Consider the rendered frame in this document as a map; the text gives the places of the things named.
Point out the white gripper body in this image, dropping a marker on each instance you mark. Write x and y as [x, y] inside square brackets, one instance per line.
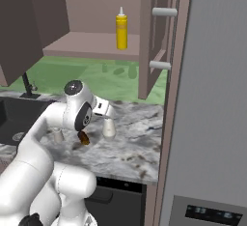
[110, 112]

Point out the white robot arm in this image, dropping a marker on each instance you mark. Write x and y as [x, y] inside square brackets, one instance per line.
[38, 159]

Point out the large brown cabinet door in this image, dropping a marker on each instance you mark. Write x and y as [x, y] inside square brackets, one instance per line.
[16, 27]

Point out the white shaker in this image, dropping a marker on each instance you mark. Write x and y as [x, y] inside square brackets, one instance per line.
[109, 130]

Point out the brown food item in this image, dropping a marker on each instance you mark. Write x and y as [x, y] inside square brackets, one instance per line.
[84, 138]

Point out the grey shaker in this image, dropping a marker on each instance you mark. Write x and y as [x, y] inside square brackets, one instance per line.
[58, 135]

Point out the brown fridge surround panel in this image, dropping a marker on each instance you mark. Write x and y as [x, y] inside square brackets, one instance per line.
[172, 107]

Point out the yellow mustard bottle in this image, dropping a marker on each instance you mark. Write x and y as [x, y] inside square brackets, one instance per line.
[122, 30]

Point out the black tap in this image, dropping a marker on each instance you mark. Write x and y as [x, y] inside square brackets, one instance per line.
[28, 86]

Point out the black sink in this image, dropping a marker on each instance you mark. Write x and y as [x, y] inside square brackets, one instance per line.
[19, 120]

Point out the black dishwasher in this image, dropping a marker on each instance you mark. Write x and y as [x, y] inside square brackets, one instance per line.
[119, 204]

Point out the grey fridge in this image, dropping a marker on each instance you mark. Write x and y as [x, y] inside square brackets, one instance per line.
[212, 107]

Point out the brown wall cabinet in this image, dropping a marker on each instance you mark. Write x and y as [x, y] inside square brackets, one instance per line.
[96, 43]

